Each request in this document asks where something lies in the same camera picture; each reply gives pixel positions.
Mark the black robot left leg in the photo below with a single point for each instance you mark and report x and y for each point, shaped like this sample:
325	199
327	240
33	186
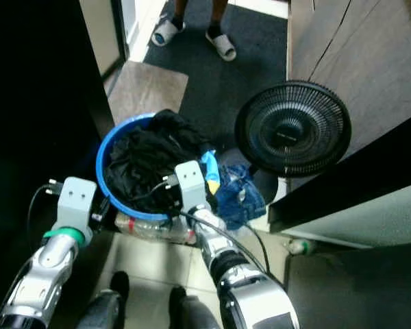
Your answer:
104	305

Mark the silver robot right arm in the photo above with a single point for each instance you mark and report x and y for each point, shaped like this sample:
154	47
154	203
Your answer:
253	295

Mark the dark topped cabinet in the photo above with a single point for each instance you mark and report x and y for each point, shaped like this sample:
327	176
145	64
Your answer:
356	185

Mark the blue denim jeans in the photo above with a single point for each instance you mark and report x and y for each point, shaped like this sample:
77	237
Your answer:
240	195

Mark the grey door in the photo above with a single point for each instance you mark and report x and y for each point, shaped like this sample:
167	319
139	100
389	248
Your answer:
101	31

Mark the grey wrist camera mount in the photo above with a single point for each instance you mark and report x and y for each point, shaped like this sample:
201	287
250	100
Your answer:
192	181
77	202

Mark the black robot right leg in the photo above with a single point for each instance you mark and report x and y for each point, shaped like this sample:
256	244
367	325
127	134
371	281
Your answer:
195	312

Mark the clear bottle with green cap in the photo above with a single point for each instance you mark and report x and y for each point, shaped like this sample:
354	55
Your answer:
296	247

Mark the blue plastic laundry basin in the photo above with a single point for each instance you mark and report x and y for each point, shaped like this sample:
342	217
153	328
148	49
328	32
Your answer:
101	161

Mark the person's right leg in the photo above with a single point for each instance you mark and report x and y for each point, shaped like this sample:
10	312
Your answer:
179	8

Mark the clear bottle with red label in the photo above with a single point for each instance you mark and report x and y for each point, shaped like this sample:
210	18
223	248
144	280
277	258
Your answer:
154	227

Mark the person's left leg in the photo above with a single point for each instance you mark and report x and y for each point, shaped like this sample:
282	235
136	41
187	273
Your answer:
218	14

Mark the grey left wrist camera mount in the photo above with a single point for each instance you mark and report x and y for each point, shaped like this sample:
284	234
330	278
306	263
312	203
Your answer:
77	202

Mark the black round floor fan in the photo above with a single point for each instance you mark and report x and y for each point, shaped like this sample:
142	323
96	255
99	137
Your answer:
293	130

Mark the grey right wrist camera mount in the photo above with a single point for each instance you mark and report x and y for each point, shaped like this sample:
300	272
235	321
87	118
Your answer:
192	181

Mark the person's leg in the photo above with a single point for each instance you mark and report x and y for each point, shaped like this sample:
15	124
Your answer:
179	8
218	14

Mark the white slipper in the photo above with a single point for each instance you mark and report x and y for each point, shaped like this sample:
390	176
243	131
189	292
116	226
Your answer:
222	45
166	31

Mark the black robot leg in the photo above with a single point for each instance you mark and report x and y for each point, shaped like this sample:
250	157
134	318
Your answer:
104	305
195	312

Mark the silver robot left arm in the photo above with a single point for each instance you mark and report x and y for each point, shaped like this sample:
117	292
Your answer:
51	264

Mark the blue and yellow cloth item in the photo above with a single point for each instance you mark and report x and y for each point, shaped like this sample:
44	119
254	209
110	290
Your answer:
211	170

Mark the brown doormat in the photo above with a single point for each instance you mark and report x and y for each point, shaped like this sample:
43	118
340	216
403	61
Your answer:
144	86

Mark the dark grey top-load washer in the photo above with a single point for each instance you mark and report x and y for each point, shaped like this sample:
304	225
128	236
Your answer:
356	295

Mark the black clothes pile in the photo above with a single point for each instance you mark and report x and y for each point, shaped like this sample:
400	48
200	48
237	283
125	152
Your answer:
147	161

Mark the dark grey floor mat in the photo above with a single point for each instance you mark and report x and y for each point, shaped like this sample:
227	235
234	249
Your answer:
240	75

